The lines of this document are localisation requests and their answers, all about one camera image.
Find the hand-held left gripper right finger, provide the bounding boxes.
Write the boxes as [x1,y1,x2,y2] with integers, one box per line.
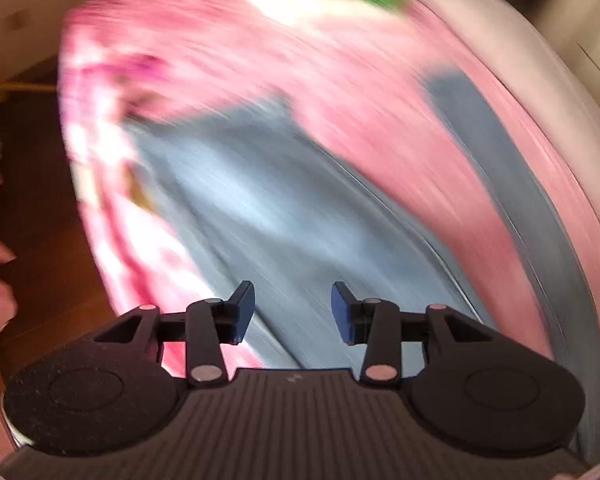
[331,280,501,388]

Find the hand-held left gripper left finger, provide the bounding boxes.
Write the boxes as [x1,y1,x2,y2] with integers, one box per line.
[92,280,257,388]

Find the blue denim jeans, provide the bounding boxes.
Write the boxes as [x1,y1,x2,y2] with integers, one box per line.
[125,72,600,466]

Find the pink floral blanket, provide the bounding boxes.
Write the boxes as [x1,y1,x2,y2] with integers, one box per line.
[57,0,600,376]

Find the striped pale duvet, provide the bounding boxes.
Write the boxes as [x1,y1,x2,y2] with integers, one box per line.
[395,0,600,471]

